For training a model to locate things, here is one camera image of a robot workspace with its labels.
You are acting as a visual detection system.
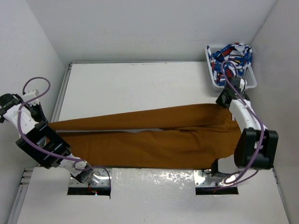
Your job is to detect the brown trousers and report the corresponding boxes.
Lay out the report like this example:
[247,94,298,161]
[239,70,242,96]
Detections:
[50,104,241,169]

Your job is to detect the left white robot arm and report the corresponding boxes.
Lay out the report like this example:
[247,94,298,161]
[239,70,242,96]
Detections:
[0,90,93,183]

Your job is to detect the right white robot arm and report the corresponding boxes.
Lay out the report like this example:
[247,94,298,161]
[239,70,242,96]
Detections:
[211,77,278,177]

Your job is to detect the white plastic basket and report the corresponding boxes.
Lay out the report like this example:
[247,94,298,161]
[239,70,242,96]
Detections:
[205,44,257,93]

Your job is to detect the blue white patterned cloth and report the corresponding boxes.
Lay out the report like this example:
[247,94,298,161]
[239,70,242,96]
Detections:
[206,42,253,86]

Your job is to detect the white front cover board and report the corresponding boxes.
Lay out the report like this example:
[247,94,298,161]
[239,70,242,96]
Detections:
[18,168,288,224]

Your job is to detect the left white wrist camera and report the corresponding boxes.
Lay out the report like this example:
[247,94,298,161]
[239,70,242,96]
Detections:
[22,90,39,102]

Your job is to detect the aluminium table frame rail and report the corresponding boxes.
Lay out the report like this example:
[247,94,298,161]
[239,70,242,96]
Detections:
[42,63,73,123]

